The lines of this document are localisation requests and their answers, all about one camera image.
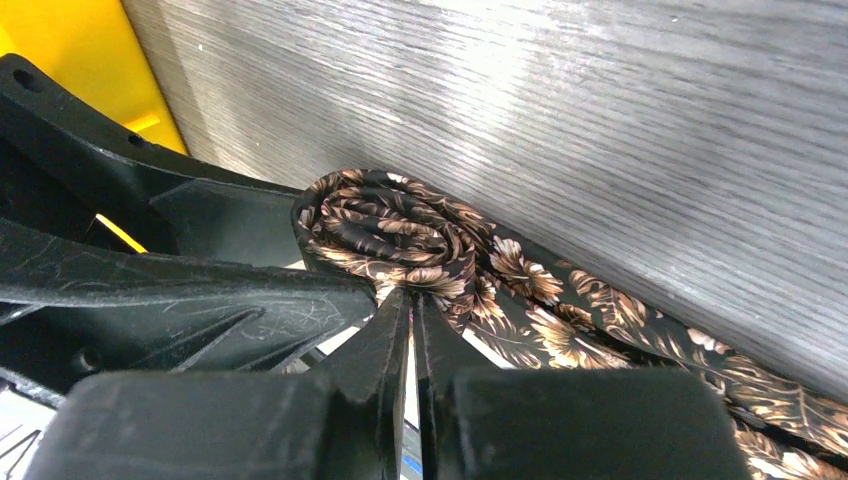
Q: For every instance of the brown floral tie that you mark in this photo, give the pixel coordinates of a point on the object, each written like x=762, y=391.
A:
x=536, y=309

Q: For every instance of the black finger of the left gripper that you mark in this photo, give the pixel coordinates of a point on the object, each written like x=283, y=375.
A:
x=69, y=170
x=71, y=310

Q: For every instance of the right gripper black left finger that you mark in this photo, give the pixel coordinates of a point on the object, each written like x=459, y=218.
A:
x=342, y=419

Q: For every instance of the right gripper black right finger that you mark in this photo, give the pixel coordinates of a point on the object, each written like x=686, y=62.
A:
x=479, y=421

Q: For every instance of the yellow plastic bin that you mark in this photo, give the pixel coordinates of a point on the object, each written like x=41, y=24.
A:
x=91, y=49

